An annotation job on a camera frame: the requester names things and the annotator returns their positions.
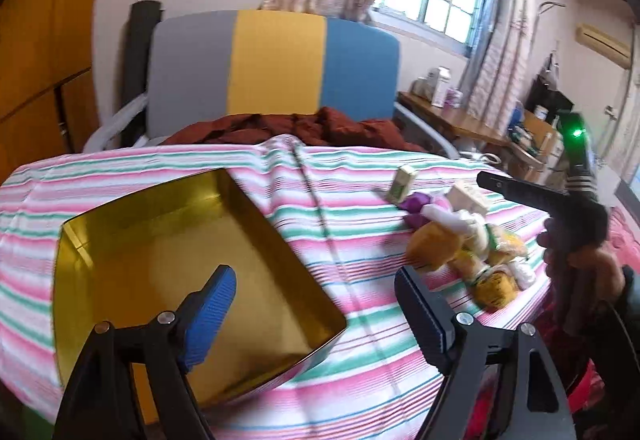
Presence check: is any white carton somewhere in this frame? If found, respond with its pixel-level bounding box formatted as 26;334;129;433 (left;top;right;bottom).
431;66;452;107

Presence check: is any black appliance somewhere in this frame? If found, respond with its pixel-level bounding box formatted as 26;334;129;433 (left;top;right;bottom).
525;76;573;121

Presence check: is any beige air conditioner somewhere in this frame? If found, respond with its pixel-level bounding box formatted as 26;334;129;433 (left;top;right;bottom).
575;22;633;70

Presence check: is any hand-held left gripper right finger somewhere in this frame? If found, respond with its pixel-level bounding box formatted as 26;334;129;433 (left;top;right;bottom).
394;265;578;440

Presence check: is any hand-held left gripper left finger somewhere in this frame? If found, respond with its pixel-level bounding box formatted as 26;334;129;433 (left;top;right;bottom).
52;264;238;440

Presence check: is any pink green striped bed sheet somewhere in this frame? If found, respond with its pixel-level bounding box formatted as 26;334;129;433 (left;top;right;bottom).
0;134;556;440

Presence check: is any wooden desk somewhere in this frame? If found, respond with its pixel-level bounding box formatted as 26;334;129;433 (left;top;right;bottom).
397;91;508;148

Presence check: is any black bed post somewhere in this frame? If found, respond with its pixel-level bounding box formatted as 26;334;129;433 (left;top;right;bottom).
121;0;165;148

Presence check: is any grey bed rail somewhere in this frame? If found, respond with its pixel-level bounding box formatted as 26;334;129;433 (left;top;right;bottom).
395;101;461;160

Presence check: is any person's right hand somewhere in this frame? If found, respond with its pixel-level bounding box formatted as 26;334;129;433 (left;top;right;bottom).
544;232;626;336

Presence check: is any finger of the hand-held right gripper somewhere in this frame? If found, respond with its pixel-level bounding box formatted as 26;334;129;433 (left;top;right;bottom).
476;171;571;216

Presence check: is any wooden shelf unit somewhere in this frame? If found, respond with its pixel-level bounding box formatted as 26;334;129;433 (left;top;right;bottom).
507;110;566;181

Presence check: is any rust brown blanket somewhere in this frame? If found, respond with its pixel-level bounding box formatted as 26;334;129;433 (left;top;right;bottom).
162;106;426;153

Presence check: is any purple soft item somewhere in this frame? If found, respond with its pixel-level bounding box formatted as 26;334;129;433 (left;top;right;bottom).
397;192;433;216

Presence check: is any wooden wardrobe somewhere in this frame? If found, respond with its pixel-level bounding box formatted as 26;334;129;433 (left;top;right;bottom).
0;0;113;171

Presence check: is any gold metal tin box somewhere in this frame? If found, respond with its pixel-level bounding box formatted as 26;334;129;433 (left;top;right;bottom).
51;168;348;408

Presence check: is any small green box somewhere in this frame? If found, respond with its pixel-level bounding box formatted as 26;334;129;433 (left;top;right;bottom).
389;165;418;203

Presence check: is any white bed rail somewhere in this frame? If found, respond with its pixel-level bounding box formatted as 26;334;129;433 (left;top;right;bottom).
82;95;148;153

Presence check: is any cream cardboard box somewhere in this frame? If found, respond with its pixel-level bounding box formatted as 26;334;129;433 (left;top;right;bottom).
446;181;491;216

